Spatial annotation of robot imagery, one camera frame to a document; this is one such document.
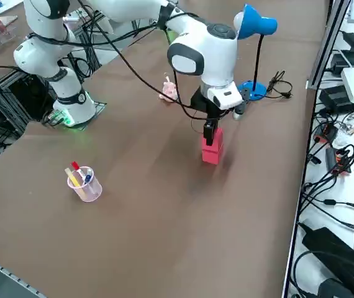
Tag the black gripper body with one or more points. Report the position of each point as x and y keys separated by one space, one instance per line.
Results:
x=202 y=102

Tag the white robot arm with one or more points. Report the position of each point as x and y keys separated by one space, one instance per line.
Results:
x=217 y=59

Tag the red base block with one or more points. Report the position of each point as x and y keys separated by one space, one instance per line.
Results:
x=210 y=157

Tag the pink plush toy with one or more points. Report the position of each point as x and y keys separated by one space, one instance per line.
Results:
x=168 y=91

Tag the blue desk lamp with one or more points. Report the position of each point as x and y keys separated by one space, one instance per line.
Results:
x=257 y=23

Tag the blue capped pen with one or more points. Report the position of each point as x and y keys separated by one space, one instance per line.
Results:
x=87 y=177

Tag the clear pink cup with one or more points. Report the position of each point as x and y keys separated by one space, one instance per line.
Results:
x=90 y=191

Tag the orange black connector bundle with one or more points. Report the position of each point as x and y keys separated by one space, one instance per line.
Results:
x=340 y=159

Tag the red capped marker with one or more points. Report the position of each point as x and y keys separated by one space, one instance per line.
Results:
x=76 y=165

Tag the yellow pen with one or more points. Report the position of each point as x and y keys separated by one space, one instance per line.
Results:
x=73 y=180

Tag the large black case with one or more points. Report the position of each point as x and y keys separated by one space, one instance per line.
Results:
x=335 y=251

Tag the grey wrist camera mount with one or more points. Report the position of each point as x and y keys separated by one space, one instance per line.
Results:
x=240 y=107

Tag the aluminium frame post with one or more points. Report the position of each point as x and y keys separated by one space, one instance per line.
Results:
x=327 y=43

